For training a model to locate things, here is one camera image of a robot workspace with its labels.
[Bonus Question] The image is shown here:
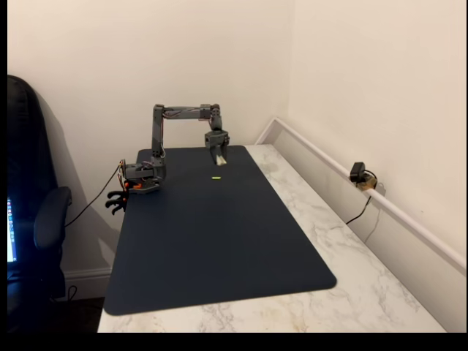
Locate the dark navy desk mat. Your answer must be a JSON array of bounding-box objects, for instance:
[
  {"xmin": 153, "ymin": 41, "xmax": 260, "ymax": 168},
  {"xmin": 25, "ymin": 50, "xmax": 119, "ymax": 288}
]
[{"xmin": 103, "ymin": 144, "xmax": 337, "ymax": 317}]

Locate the black orange table clamp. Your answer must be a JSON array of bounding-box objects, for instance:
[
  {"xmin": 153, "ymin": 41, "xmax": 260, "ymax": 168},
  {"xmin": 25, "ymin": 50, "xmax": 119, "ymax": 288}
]
[
  {"xmin": 105, "ymin": 199, "xmax": 127, "ymax": 217},
  {"xmin": 106, "ymin": 181, "xmax": 129, "ymax": 202}
]

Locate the black webcam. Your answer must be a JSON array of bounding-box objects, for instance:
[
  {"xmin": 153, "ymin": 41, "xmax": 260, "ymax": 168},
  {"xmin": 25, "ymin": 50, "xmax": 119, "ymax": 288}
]
[{"xmin": 349, "ymin": 161, "xmax": 367, "ymax": 183}]

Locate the white baseboard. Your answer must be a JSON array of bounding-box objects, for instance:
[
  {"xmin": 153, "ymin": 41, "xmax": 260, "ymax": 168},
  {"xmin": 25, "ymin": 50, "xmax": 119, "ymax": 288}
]
[{"xmin": 63, "ymin": 267, "xmax": 113, "ymax": 299}]

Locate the black office chair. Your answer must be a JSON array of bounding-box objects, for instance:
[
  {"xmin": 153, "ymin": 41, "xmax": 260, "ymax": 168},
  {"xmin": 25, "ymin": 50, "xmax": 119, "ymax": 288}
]
[{"xmin": 7, "ymin": 75, "xmax": 73, "ymax": 333}]

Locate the laptop with lit screen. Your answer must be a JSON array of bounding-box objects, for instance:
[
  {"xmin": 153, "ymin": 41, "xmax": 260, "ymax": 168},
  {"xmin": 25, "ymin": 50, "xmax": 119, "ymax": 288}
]
[{"xmin": 7, "ymin": 197, "xmax": 18, "ymax": 264}]

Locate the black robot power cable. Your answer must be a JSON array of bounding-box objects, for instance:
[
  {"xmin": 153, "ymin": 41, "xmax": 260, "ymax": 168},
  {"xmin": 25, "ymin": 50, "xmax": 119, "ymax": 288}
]
[{"xmin": 64, "ymin": 165, "xmax": 122, "ymax": 228}]

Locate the tan webcam mount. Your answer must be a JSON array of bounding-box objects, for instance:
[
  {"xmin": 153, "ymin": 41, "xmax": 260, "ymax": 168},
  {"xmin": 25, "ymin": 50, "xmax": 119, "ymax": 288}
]
[{"xmin": 356, "ymin": 175, "xmax": 379, "ymax": 192}]

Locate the black webcam cable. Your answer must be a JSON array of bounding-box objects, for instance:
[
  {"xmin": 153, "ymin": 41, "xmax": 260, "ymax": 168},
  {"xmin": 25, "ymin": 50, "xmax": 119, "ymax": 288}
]
[{"xmin": 344, "ymin": 170, "xmax": 378, "ymax": 226}]

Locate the white wall ledge rail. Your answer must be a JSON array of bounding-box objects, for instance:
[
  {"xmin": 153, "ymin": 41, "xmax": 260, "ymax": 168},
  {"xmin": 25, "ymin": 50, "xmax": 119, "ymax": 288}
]
[{"xmin": 254, "ymin": 116, "xmax": 467, "ymax": 272}]

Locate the black cable on floor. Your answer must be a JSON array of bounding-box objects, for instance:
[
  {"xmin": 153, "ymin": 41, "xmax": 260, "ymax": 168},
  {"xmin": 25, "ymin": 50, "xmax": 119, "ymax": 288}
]
[{"xmin": 50, "ymin": 284, "xmax": 79, "ymax": 303}]

